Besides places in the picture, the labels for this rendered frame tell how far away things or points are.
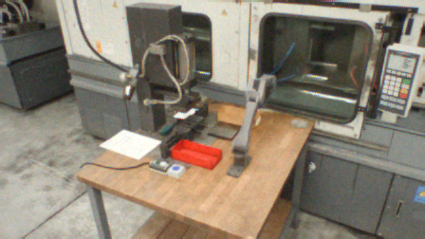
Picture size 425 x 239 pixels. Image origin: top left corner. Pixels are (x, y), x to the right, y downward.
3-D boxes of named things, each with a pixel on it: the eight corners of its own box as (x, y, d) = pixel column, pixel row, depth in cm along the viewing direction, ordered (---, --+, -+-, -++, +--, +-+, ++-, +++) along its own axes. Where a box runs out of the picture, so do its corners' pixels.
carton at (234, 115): (252, 131, 212) (253, 119, 208) (216, 122, 222) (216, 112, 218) (260, 121, 222) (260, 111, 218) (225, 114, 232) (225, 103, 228)
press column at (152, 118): (155, 133, 209) (141, 7, 173) (139, 128, 214) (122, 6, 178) (168, 122, 220) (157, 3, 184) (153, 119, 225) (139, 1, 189)
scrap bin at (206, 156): (212, 171, 175) (212, 161, 172) (171, 158, 185) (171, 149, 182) (222, 158, 184) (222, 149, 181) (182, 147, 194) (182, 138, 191)
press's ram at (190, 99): (187, 119, 188) (184, 67, 173) (149, 109, 198) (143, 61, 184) (203, 105, 202) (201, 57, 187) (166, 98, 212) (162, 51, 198)
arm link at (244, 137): (235, 150, 178) (251, 92, 183) (248, 153, 175) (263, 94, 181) (232, 148, 172) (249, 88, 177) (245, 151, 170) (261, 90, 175)
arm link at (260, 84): (263, 73, 202) (246, 79, 175) (278, 75, 198) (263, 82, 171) (261, 93, 205) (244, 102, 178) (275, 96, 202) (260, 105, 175)
